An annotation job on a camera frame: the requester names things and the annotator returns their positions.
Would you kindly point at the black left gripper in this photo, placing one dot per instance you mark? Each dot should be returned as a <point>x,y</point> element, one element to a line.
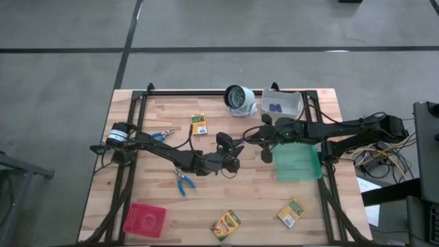
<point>223,158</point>

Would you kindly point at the black desk beam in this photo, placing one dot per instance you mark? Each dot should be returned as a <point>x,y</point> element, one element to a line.
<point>391,193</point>

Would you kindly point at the translucent teal green bin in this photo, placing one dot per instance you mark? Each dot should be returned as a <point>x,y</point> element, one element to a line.
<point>296,164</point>

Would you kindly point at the grey metal table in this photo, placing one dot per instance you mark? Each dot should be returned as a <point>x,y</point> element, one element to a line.
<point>17,168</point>

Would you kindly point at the black rectangular box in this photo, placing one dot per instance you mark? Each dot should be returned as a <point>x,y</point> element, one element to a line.
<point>350,1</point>

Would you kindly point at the yellow Crayola crayon box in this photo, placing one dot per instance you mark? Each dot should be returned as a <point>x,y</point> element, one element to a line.
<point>225,224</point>

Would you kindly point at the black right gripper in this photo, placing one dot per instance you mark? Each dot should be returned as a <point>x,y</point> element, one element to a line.
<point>284,132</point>

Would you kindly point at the black equipment case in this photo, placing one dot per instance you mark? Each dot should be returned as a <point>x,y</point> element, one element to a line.
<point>423,223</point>

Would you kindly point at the white spotlight lamp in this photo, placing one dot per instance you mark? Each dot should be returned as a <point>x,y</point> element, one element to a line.
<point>236,96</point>

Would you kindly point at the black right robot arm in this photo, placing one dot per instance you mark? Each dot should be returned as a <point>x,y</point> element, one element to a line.
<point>343,132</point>

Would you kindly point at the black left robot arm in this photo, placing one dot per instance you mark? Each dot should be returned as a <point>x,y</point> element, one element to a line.
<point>171,154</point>

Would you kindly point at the yellow green card box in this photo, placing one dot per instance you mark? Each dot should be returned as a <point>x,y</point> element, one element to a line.
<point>199,124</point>
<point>291,212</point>

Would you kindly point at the white plastic bin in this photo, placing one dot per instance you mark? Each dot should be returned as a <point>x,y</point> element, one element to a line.
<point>291,101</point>

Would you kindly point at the red plastic basket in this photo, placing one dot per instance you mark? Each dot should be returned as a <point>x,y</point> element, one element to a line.
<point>144,219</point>

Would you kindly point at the white paper sheet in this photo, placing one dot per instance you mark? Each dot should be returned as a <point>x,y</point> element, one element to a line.
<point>373,215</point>
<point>367,185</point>

